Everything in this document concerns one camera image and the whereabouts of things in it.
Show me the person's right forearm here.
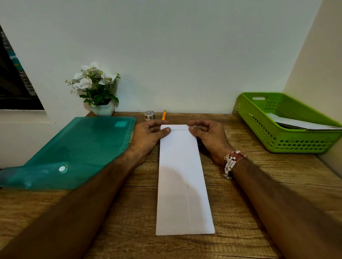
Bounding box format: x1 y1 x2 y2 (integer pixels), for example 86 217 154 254
231 158 342 259

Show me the person's left forearm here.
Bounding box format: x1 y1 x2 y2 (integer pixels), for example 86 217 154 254
0 149 145 259

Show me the white paper sheet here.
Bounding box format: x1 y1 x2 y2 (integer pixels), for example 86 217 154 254
266 113 342 131

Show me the green translucent plastic folder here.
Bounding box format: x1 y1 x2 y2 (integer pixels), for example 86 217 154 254
0 116 137 191

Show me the long white paper envelope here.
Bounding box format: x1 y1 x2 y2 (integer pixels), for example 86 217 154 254
156 124 215 236

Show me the person's right hand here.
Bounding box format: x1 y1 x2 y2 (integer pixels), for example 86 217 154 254
187 119 235 165

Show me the person's left hand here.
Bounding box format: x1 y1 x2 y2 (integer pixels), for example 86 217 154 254
127 119 172 165

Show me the white and red bead bracelet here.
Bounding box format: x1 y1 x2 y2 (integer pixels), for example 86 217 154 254
224 150 246 180

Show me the green plastic basket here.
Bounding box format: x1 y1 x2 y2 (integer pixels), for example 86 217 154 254
233 92 342 154

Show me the white flower plant in pot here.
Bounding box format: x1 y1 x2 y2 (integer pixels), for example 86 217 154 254
65 62 121 117

